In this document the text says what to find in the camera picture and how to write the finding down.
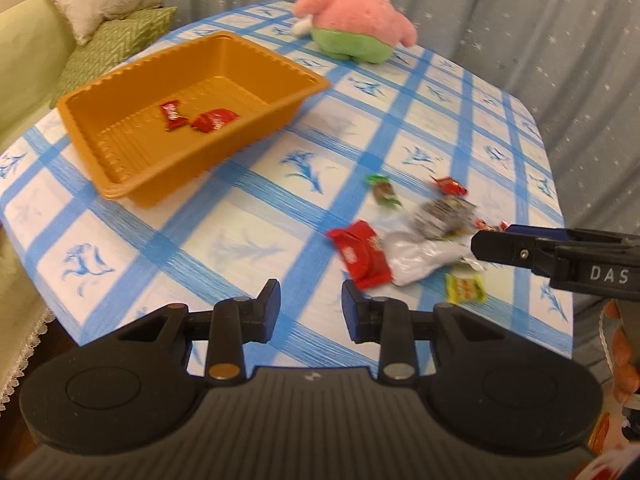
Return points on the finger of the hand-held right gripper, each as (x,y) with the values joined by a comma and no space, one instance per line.
(505,250)
(575,236)

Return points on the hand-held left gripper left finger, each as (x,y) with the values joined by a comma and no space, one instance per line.
(269,310)

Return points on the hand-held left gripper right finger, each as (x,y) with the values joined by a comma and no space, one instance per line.
(348,310)

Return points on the yellow candy packet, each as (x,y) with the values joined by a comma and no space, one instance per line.
(466,290)

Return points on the large red snack packet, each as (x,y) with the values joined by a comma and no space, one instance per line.
(361,255)

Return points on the dark silver snack packet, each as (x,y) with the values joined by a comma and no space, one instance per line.
(440,215)

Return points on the white silver snack wrapper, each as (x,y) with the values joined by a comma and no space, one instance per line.
(415,259)

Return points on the green brown candy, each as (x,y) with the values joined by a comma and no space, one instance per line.
(384,191)

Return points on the orange plastic tray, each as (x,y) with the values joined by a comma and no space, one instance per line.
(240,62)

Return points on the orange patterned object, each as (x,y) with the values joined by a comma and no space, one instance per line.
(627,350)

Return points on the red candy with gold print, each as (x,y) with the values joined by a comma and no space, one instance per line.
(450,186)

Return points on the blue checked tablecloth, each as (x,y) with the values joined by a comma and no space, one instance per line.
(280,210)

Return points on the red white object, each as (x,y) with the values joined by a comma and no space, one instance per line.
(607,470)

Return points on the red wrapped candy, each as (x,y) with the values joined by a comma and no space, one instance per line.
(212,120)

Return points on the pink star plush toy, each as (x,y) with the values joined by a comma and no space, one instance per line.
(360,15)

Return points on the green patterned pillow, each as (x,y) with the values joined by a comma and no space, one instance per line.
(115,45)

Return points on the green sofa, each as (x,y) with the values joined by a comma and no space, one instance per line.
(25,60)

